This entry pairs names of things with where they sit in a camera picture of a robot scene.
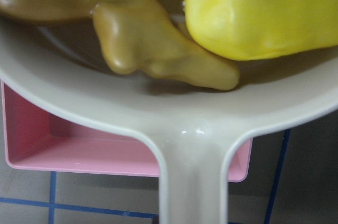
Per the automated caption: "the tan ginger root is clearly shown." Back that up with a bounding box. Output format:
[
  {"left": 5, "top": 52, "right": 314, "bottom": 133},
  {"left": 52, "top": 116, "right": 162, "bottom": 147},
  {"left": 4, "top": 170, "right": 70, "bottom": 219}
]
[{"left": 1, "top": 0, "right": 240, "bottom": 90}]

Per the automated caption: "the yellow potato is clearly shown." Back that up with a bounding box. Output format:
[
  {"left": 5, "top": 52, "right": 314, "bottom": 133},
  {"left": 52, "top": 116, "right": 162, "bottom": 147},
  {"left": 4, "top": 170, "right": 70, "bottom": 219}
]
[{"left": 184, "top": 0, "right": 337, "bottom": 61}]

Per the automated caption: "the beige plastic dustpan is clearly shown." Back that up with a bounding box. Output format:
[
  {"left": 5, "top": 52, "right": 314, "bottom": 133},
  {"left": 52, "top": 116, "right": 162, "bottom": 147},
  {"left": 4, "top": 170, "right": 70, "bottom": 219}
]
[{"left": 1, "top": 0, "right": 337, "bottom": 223}]

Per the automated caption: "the pink plastic bin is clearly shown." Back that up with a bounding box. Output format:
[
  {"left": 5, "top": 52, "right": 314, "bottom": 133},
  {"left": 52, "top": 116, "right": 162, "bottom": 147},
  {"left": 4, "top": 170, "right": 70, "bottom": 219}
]
[{"left": 2, "top": 78, "right": 249, "bottom": 182}]

